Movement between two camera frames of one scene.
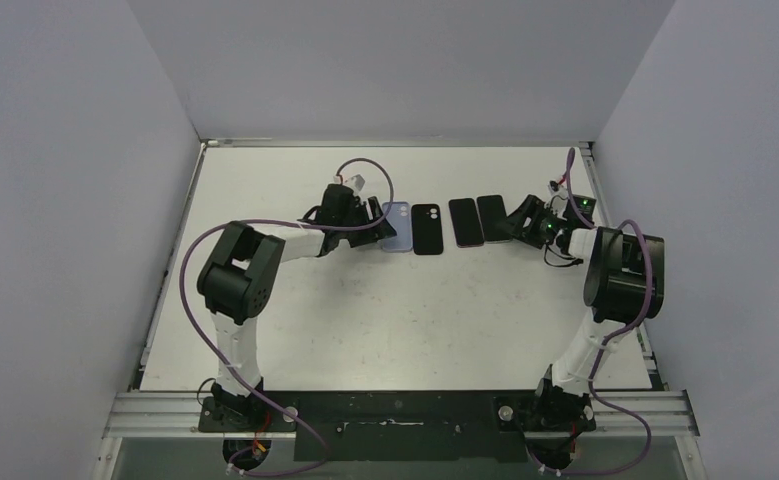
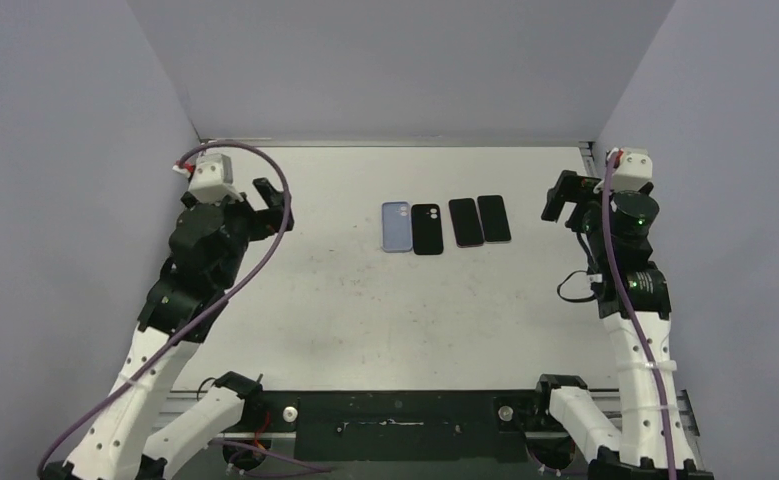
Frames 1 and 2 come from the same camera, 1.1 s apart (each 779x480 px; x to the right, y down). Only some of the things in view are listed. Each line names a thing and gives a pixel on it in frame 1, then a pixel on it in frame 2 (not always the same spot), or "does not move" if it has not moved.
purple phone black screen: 466,223 does not move
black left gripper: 372,235 to 266,221
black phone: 400,218 does not move
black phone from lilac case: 494,218 does not move
